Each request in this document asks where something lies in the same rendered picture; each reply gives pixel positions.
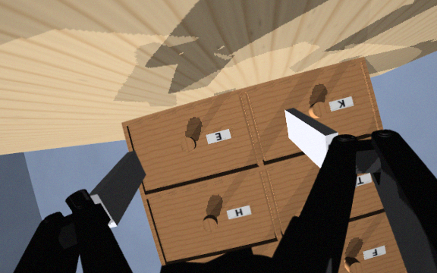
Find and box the brown wooden drawer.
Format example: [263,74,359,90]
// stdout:
[253,246,277,258]
[246,63,376,161]
[128,95,256,191]
[338,216,404,273]
[148,172,275,261]
[266,158,383,234]

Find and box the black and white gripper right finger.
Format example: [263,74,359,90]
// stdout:
[264,108,437,273]

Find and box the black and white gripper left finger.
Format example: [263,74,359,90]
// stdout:
[13,150,146,273]

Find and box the brown wooden chest of drawers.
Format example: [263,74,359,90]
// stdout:
[121,57,386,265]

